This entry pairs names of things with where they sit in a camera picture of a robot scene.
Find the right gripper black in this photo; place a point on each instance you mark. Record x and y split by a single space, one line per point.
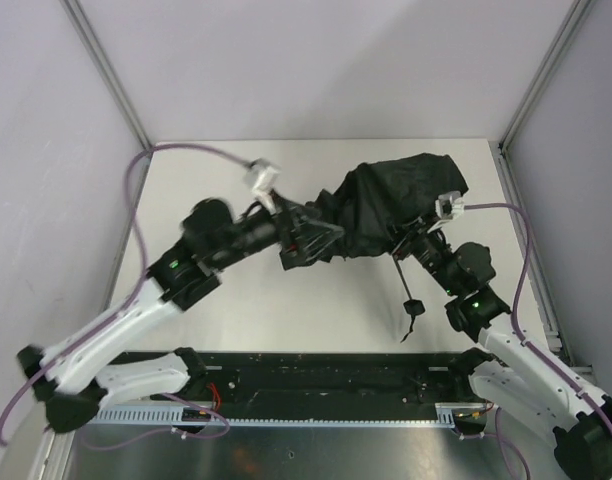
408 240

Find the right aluminium corner post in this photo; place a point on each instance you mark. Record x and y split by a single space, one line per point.
548 67

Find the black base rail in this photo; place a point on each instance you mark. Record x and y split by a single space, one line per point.
334 383

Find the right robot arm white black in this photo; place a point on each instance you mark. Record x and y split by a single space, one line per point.
508 366

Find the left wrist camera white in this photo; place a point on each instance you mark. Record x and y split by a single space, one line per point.
260 178

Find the grey cable duct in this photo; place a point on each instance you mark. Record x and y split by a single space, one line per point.
437 415

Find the aluminium corner post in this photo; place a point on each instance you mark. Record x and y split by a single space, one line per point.
105 68
548 67

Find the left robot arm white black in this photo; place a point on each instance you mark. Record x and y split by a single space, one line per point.
79 377

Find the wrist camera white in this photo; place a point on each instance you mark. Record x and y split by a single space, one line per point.
448 207
260 178

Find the black folding umbrella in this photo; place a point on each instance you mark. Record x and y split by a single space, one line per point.
377 202

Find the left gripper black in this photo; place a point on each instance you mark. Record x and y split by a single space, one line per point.
291 232

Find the left aluminium corner post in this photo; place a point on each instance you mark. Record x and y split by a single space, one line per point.
105 68

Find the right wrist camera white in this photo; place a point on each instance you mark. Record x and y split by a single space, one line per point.
448 207

